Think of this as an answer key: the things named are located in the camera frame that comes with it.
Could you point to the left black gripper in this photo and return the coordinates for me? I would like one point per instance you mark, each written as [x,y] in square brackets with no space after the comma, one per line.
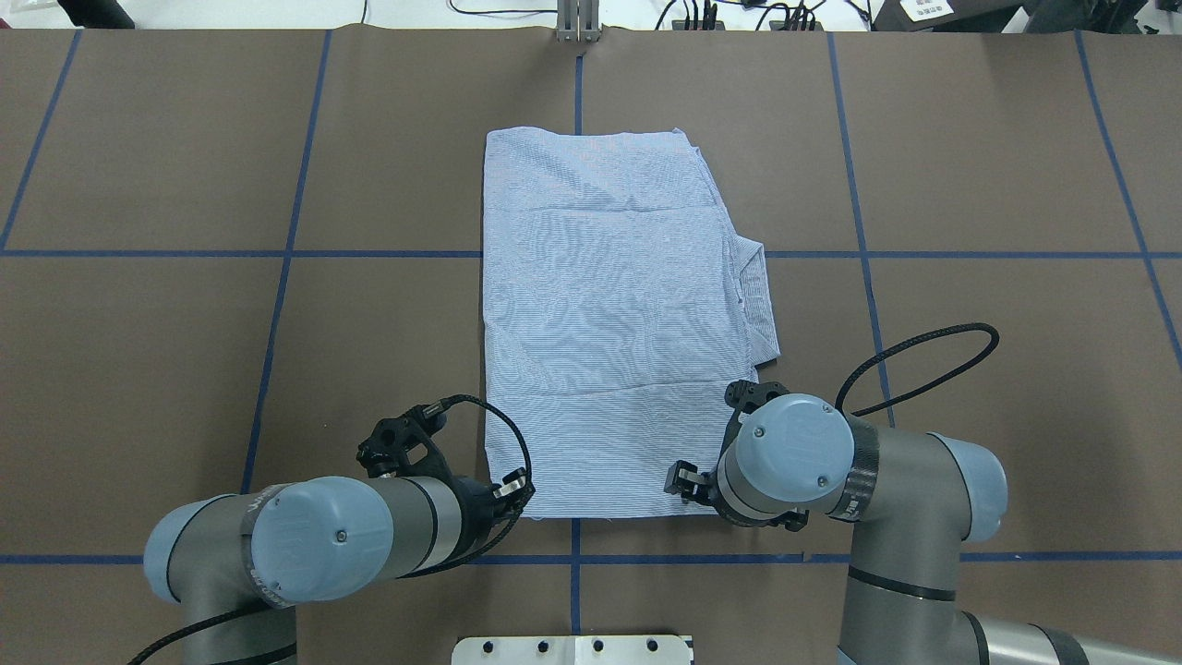
[476,500]

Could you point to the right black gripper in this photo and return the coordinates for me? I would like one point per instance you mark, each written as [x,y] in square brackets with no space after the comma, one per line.
[684,480]

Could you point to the light blue striped shirt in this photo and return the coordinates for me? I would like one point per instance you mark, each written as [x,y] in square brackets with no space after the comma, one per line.
[618,304]

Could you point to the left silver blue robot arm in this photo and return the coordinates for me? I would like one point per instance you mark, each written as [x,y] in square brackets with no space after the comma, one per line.
[240,565]

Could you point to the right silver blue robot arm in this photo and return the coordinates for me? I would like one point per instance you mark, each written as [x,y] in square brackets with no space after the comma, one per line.
[912,499]

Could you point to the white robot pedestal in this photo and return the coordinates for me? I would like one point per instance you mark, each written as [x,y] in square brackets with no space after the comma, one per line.
[575,649]

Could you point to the aluminium frame post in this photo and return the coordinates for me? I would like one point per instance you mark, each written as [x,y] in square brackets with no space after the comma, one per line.
[578,21]

